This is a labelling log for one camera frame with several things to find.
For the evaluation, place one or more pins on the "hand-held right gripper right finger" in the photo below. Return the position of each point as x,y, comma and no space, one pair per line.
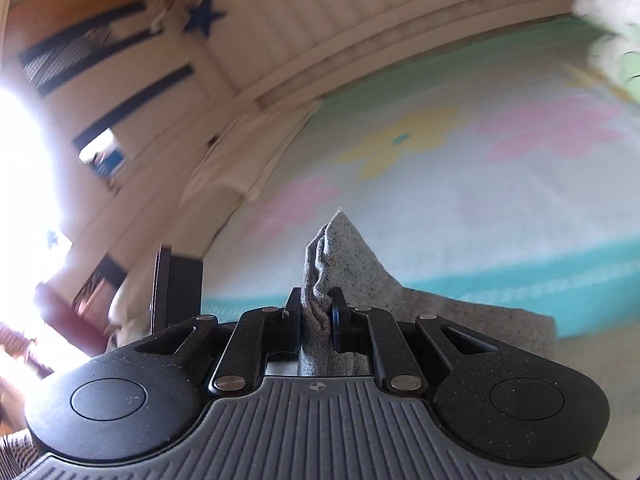
339,320

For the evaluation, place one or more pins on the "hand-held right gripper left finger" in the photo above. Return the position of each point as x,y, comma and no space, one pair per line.
294,320

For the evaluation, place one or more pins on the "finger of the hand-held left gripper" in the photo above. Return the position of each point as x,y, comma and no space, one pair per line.
185,290

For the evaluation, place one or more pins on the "grey pants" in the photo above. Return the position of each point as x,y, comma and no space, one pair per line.
360,260

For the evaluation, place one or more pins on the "dark red object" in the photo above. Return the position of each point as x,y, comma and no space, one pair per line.
70,317

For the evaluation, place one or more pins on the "cream pillow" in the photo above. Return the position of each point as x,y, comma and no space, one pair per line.
245,155

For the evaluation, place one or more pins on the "pastel flower bed sheet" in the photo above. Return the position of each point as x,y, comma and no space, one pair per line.
500,200

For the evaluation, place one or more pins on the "dark blue star decoration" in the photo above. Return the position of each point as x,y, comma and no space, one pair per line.
204,14

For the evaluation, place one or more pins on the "folded floral quilt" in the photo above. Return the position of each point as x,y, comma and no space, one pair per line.
612,30

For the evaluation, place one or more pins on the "cream wooden bed frame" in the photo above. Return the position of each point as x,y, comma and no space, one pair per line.
350,5

